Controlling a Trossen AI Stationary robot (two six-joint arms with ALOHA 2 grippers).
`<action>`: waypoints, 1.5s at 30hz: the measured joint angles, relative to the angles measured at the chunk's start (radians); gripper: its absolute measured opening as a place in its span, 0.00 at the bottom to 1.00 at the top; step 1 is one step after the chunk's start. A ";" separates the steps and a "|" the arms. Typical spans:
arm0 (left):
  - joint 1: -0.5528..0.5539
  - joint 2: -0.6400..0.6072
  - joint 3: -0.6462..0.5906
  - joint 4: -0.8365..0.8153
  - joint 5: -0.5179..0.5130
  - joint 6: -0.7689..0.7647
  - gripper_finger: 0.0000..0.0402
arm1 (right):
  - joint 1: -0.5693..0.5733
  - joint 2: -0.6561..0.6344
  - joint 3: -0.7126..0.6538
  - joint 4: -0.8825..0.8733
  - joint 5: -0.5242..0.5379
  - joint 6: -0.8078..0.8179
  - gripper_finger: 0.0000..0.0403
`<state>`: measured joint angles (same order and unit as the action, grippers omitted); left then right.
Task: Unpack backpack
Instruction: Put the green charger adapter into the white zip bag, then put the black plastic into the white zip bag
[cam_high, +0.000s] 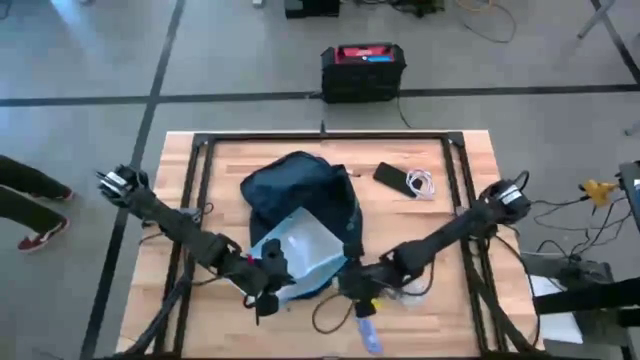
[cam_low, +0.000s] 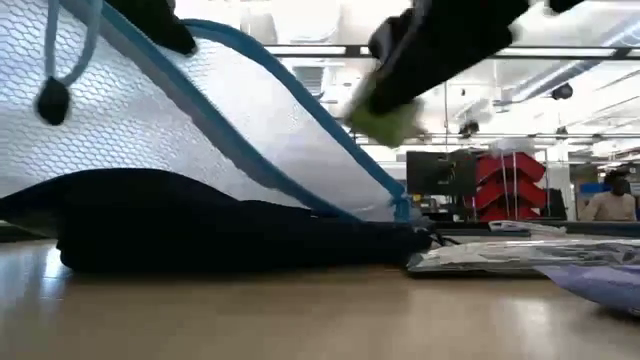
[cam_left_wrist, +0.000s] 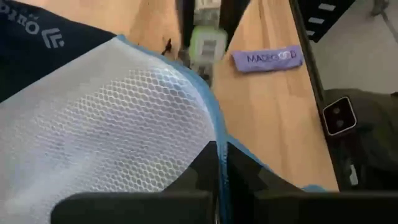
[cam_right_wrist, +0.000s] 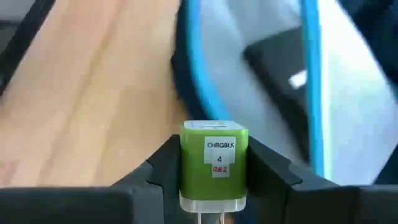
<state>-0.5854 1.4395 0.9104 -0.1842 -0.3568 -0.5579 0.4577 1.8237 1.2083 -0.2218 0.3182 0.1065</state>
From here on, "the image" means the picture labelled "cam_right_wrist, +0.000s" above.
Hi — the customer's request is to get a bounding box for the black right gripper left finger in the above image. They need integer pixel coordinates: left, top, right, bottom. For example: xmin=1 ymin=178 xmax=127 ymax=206
xmin=0 ymin=133 xmax=187 ymax=224

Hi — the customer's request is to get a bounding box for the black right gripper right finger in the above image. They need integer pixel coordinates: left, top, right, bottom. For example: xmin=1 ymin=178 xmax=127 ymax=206
xmin=239 ymin=136 xmax=398 ymax=224

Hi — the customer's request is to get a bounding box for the black flat rectangular object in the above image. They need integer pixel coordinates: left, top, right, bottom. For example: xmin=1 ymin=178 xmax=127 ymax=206
xmin=243 ymin=27 xmax=312 ymax=162

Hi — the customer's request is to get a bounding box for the dark blue backpack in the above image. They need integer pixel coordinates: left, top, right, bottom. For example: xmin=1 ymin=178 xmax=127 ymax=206
xmin=170 ymin=0 xmax=398 ymax=187

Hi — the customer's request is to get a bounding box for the green USB charger block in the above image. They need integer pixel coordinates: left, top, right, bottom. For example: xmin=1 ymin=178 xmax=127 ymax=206
xmin=178 ymin=119 xmax=249 ymax=224

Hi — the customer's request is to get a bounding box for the black metal table frame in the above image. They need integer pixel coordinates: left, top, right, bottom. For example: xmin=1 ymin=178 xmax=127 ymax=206
xmin=0 ymin=0 xmax=57 ymax=94

